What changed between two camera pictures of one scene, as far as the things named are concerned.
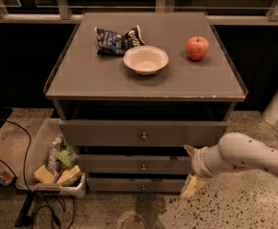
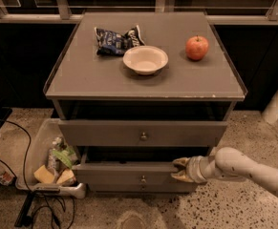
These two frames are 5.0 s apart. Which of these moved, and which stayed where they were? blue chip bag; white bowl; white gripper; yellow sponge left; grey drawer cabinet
Moved: white gripper
Stayed: yellow sponge left; grey drawer cabinet; blue chip bag; white bowl
